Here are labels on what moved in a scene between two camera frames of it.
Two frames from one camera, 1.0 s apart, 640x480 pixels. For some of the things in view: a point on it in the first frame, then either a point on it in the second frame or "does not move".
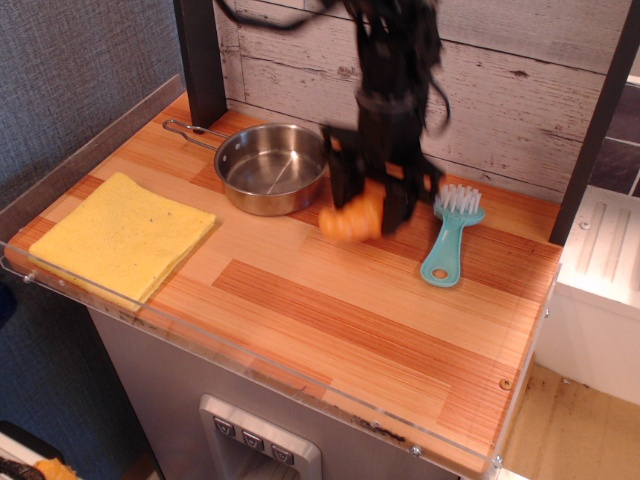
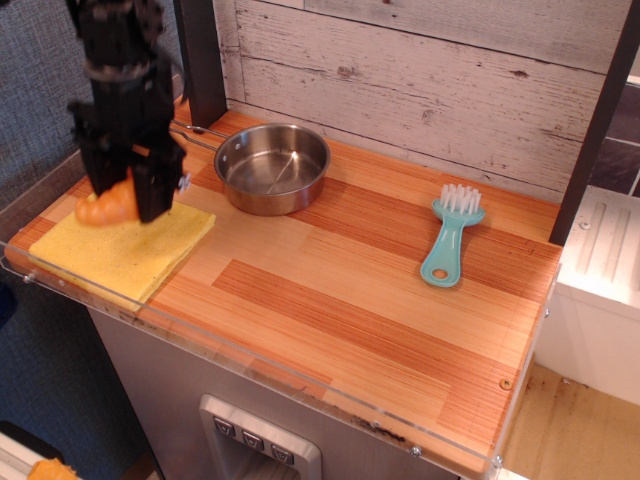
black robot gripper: (389, 128) → (131, 107)
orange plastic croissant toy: (360, 218) → (116, 206)
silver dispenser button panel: (241, 446) does not move
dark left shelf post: (199, 34) does not move
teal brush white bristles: (458, 205) does not move
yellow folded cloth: (122, 239) does not move
